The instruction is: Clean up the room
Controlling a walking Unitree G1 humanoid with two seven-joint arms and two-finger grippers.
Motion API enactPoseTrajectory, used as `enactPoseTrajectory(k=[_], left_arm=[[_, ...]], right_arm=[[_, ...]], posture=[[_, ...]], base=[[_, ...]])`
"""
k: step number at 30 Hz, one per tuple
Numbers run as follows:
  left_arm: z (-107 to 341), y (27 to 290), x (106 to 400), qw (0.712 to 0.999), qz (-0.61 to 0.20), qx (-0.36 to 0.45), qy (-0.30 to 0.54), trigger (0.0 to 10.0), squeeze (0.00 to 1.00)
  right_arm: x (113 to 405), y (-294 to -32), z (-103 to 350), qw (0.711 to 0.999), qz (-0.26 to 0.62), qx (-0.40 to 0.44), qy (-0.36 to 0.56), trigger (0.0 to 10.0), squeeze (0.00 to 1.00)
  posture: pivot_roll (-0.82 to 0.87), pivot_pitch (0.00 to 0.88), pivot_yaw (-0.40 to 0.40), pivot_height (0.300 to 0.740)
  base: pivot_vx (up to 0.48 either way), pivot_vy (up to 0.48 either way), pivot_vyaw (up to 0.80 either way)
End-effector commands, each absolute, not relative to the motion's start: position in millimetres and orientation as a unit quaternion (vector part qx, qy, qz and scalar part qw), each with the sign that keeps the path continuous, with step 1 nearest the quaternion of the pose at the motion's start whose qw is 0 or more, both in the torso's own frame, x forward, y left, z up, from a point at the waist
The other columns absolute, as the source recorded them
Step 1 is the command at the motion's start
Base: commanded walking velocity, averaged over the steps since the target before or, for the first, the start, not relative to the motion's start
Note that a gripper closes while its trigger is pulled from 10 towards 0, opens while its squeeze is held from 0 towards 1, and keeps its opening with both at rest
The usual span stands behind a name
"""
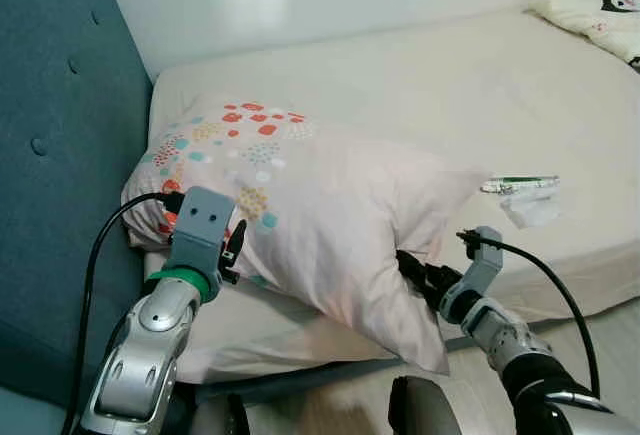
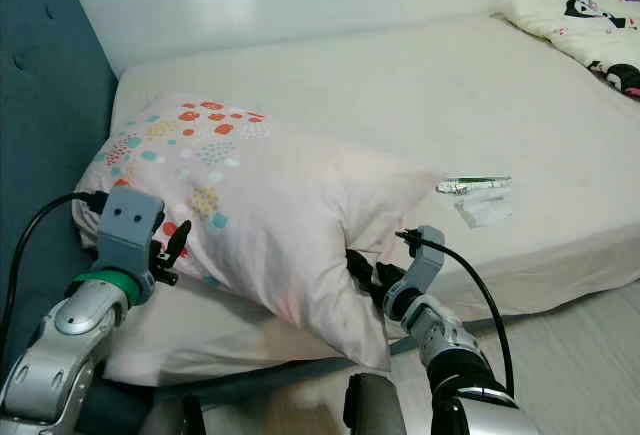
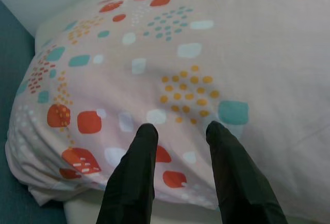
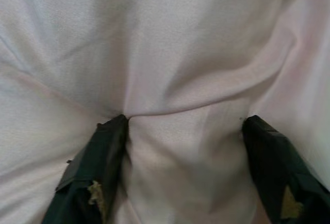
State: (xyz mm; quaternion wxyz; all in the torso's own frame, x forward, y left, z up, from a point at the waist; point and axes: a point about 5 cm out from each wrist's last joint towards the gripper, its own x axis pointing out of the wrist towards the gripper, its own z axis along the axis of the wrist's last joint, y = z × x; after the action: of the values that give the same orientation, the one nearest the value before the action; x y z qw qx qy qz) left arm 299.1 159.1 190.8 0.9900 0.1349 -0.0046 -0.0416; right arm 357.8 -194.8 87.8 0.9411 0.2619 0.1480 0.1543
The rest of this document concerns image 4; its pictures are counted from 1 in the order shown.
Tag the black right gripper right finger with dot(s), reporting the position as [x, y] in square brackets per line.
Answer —
[273, 167]

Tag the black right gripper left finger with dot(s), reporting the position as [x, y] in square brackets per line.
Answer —
[98, 162]

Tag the pink patterned pillow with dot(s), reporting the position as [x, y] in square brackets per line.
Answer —
[167, 54]

